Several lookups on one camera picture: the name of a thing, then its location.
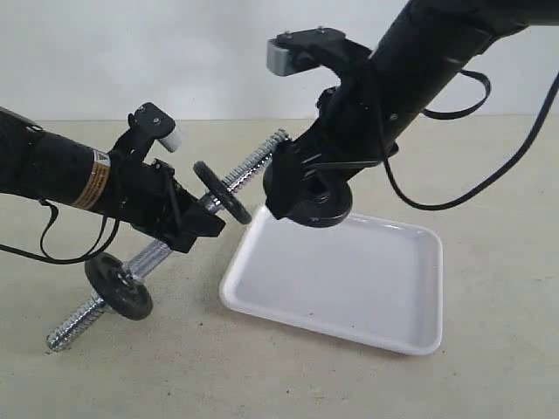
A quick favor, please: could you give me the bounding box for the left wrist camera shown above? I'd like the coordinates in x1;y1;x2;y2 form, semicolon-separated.
128;102;185;153

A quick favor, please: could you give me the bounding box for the black weight plate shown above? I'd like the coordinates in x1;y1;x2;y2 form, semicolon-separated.
282;171;353;229
84;252;153;321
193;161;252;225

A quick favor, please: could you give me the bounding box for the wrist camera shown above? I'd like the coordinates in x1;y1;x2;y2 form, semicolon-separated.
266;27;372;79
128;102;185;153

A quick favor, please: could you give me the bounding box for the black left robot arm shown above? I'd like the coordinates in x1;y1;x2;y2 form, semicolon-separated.
1;102;225;253

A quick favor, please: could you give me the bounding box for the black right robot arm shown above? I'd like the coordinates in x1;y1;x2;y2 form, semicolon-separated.
264;1;558;228

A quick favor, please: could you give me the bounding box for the white plastic tray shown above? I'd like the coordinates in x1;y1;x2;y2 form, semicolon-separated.
219;207;444;355

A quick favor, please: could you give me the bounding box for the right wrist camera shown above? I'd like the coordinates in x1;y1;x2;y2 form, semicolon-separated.
266;27;372;79

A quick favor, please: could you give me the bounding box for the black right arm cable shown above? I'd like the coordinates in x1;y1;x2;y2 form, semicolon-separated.
379;67;559;210

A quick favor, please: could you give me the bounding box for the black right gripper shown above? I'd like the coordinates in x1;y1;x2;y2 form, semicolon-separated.
264;85;400;220

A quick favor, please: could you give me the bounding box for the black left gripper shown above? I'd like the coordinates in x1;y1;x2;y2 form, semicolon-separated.
107;149;225;253

